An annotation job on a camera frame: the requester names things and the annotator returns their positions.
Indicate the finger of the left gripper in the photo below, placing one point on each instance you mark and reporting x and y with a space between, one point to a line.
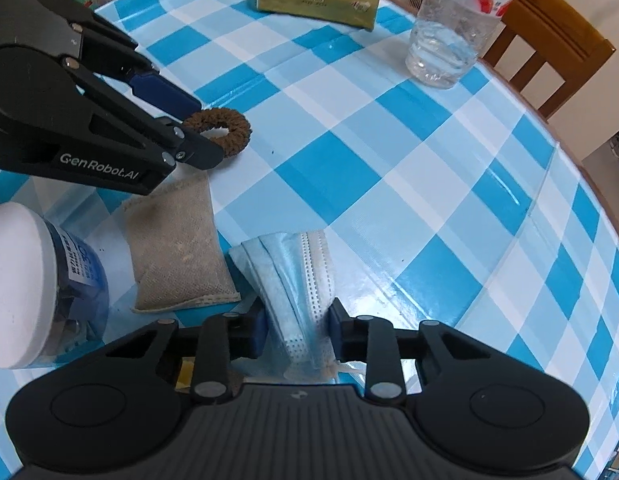
108 51
108 120

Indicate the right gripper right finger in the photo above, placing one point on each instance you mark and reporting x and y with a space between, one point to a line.
372 341

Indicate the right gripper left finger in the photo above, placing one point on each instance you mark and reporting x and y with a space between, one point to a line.
222 340

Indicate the brown hair scrunchie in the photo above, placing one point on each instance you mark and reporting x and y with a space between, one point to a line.
227 128

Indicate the grey fabric sachet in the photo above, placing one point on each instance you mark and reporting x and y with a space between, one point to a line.
175 250

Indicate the blue face mask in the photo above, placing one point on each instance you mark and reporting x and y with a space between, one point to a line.
293 275

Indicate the blue checkered tablecloth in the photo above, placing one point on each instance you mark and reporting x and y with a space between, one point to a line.
454 205

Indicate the white lid plastic jar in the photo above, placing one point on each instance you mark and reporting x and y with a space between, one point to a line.
53 292

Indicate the clear plastic water bottle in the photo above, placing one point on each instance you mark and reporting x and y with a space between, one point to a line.
448 36

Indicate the wooden chair far side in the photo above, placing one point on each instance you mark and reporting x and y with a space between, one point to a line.
560 38

